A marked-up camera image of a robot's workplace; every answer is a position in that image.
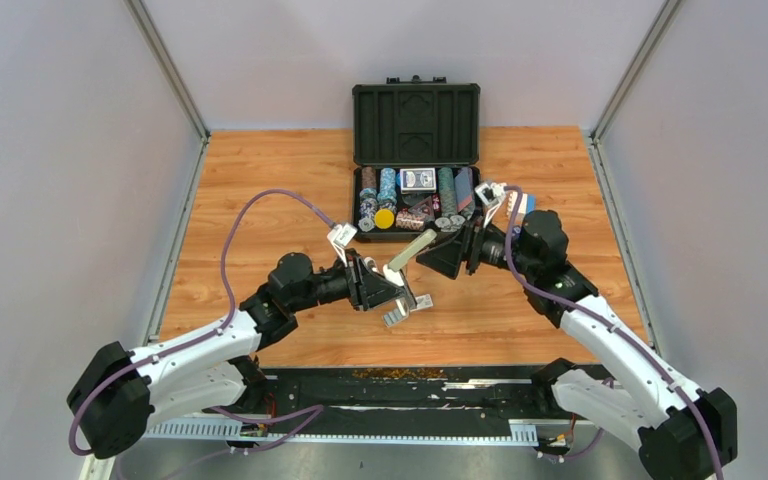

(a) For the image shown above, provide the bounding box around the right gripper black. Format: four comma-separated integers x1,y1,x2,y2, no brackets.
415,208,537,280

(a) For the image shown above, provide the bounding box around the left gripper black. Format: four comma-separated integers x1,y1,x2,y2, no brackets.
289,248,406,314

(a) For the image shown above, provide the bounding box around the grey green white stapler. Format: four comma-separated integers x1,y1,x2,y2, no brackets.
375,229,437,320

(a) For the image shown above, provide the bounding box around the grey staple strip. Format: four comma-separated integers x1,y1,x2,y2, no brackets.
382,306,410,328

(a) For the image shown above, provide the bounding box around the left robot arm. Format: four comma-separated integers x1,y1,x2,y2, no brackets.
67,249,414,459

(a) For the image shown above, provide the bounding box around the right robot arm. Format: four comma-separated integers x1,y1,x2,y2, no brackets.
417,210,738,479

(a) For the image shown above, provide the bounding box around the yellow dealer chip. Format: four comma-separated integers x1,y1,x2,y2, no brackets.
374,208,395,230

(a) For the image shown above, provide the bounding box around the blue playing card deck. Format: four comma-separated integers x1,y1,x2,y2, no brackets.
398,168,437,193

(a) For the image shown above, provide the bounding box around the white blue toy block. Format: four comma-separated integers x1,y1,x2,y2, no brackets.
506,191,536,221

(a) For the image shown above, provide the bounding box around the black poker chip case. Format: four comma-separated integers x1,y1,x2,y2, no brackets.
350,76,482,225

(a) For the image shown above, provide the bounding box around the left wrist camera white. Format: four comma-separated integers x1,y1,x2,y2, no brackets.
327,223,357,265

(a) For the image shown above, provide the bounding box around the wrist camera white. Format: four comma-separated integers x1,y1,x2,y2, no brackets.
474,181,507,228
327,223,357,265

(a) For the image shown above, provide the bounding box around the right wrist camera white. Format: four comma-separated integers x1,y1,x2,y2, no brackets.
474,181,507,228

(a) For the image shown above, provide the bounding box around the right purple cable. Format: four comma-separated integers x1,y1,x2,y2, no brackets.
503,186,726,480

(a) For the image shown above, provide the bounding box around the purple cable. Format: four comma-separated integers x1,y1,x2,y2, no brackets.
69,189,339,458
503,186,726,480

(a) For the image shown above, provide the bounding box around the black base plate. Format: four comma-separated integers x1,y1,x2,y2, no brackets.
225,365,573,437

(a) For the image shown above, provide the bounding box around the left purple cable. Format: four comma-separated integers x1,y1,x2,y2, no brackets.
69,189,339,458

